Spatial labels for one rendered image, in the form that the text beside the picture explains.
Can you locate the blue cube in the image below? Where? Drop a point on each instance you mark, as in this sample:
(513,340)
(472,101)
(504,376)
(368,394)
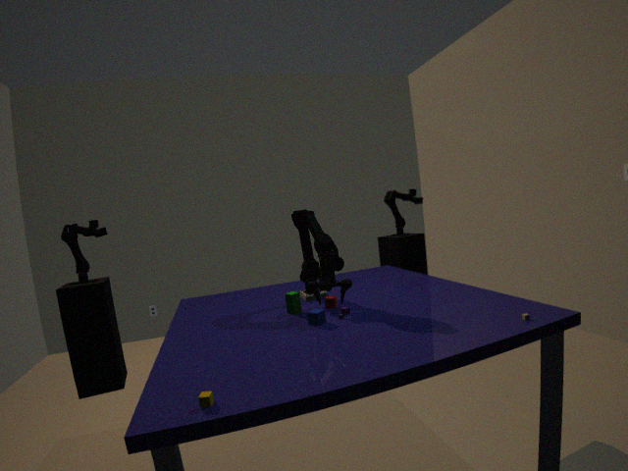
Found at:
(316,317)

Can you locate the small olive-yellow cube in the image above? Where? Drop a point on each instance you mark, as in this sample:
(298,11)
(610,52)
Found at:
(206,399)

